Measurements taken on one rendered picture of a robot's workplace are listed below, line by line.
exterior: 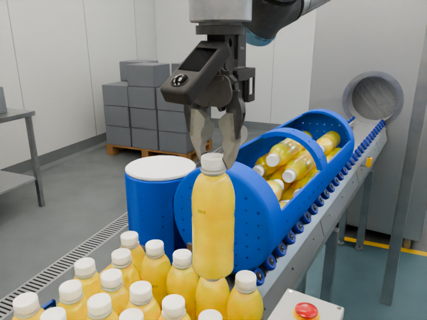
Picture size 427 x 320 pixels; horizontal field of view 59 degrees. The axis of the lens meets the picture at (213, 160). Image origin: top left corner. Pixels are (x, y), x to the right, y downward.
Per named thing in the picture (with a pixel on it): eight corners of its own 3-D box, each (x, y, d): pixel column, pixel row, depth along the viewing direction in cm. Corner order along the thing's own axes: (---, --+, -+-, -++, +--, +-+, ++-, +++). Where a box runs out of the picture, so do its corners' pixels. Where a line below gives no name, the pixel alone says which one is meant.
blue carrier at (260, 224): (352, 176, 161) (357, 110, 152) (272, 288, 90) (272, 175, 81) (288, 167, 175) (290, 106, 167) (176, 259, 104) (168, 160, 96)
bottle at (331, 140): (331, 150, 161) (318, 162, 146) (320, 137, 162) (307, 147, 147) (344, 140, 157) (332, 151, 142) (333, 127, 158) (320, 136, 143)
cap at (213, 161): (209, 162, 62) (209, 152, 62) (230, 166, 60) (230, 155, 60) (196, 169, 59) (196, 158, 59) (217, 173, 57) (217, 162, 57)
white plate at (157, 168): (124, 181, 134) (124, 183, 135) (201, 175, 139) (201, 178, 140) (126, 157, 160) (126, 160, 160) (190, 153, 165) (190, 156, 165)
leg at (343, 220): (344, 242, 292) (354, 166, 272) (343, 246, 287) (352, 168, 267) (337, 240, 295) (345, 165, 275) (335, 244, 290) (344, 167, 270)
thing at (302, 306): (320, 311, 62) (321, 305, 61) (313, 325, 59) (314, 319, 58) (298, 303, 64) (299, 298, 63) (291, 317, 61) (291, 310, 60)
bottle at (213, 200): (206, 252, 70) (206, 157, 64) (240, 263, 67) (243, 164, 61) (184, 271, 64) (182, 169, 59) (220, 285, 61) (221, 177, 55)
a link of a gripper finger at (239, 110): (250, 137, 56) (241, 77, 54) (245, 140, 55) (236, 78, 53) (222, 138, 59) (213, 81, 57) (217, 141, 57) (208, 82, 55)
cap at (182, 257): (192, 266, 76) (192, 258, 76) (173, 268, 76) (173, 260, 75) (190, 255, 80) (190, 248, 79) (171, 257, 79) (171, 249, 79)
